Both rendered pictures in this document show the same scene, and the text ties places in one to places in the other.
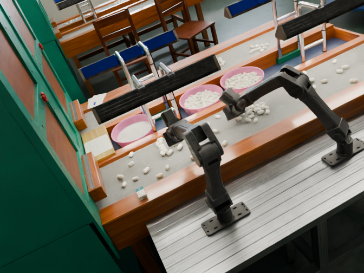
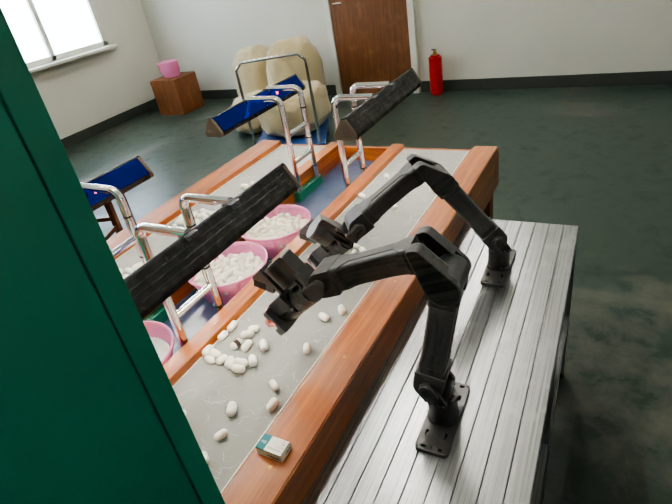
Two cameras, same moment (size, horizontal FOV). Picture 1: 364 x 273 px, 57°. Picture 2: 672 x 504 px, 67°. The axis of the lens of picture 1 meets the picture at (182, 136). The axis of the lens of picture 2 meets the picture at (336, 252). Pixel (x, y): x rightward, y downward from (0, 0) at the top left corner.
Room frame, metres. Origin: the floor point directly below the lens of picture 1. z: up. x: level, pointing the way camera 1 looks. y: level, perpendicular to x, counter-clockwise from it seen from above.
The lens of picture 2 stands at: (0.50, 0.61, 1.59)
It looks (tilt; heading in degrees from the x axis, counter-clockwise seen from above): 31 degrees down; 313
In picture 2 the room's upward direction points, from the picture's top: 10 degrees counter-clockwise
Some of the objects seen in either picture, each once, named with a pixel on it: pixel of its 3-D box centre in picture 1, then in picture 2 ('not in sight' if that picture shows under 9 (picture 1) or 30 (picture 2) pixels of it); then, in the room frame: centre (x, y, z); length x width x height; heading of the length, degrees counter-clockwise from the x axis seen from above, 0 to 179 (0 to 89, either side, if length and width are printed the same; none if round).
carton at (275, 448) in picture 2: (141, 193); (273, 447); (1.09, 0.25, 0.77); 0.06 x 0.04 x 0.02; 10
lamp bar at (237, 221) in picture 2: (156, 86); (213, 231); (1.41, 0.03, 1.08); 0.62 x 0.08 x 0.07; 100
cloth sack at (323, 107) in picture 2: not in sight; (294, 106); (3.74, -2.63, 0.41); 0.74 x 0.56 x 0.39; 103
